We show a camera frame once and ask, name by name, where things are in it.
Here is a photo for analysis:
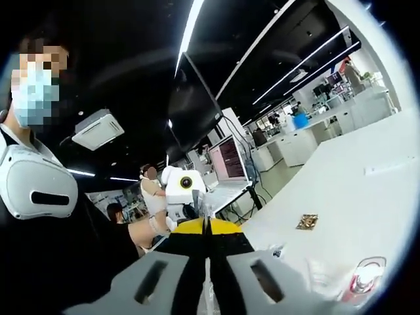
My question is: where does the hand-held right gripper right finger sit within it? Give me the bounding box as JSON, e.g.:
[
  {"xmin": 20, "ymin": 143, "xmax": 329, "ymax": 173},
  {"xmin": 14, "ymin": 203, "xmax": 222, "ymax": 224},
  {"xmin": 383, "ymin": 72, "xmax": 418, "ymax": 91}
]
[{"xmin": 208, "ymin": 219, "xmax": 331, "ymax": 315}]

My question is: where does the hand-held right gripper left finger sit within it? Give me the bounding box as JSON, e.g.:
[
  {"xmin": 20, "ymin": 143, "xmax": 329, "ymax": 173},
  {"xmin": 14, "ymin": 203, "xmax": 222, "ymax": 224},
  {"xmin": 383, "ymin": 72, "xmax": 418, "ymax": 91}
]
[{"xmin": 65, "ymin": 218, "xmax": 209, "ymax": 315}]

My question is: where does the gold skincare sachet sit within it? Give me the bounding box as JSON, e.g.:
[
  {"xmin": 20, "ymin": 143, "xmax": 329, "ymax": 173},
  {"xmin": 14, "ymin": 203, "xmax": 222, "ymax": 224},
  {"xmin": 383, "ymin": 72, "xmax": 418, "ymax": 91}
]
[{"xmin": 296, "ymin": 213, "xmax": 319, "ymax": 230}]

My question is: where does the red clear-capped skincare bottle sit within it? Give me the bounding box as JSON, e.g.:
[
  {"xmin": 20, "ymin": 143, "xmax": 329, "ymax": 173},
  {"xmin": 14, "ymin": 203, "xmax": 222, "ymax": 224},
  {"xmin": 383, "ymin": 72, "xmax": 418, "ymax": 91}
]
[{"xmin": 341, "ymin": 256, "xmax": 387, "ymax": 303}]

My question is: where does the person's left hand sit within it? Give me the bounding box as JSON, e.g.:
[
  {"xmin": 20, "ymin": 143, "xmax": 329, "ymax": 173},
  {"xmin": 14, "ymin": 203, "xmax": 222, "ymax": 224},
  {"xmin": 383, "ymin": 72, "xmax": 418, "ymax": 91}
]
[{"xmin": 160, "ymin": 165, "xmax": 179, "ymax": 192}]

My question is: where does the white open laptop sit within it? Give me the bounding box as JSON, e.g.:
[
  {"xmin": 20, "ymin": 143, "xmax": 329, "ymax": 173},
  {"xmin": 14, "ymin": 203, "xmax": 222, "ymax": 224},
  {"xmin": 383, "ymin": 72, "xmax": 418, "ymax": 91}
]
[{"xmin": 203, "ymin": 134, "xmax": 255, "ymax": 214}]

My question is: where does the person's black shirt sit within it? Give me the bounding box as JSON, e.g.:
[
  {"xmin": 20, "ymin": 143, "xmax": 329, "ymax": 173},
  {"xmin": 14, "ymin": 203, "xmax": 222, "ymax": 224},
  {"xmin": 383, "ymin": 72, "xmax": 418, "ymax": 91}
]
[{"xmin": 0, "ymin": 124, "xmax": 171, "ymax": 315}]

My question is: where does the ceiling air conditioner unit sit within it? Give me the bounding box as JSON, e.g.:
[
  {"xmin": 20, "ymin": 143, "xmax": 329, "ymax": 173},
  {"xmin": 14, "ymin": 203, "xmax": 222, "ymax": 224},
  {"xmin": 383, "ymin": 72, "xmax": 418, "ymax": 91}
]
[{"xmin": 71, "ymin": 110, "xmax": 125, "ymax": 152}]

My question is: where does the white chest-worn device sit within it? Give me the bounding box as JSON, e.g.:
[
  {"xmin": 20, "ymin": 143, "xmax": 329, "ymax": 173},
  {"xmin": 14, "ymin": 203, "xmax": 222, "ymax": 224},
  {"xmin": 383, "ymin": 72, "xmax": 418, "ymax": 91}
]
[{"xmin": 0, "ymin": 142, "xmax": 79, "ymax": 220}]

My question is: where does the blue bin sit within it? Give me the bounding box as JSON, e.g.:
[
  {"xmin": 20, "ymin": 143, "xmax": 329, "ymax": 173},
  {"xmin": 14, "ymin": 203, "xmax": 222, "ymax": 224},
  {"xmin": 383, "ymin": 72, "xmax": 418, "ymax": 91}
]
[{"xmin": 293, "ymin": 113, "xmax": 310, "ymax": 129}]

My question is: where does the white cabinet counter row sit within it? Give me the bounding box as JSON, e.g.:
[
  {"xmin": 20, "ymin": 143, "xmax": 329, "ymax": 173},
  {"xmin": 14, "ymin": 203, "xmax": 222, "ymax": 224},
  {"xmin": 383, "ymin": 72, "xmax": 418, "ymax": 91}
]
[{"xmin": 252, "ymin": 94, "xmax": 403, "ymax": 168}]

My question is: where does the straight ceiling light strip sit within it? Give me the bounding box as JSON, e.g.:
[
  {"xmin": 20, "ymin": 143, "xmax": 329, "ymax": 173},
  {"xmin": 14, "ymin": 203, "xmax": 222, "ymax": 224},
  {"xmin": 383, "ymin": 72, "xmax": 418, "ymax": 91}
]
[{"xmin": 175, "ymin": 0, "xmax": 207, "ymax": 72}]

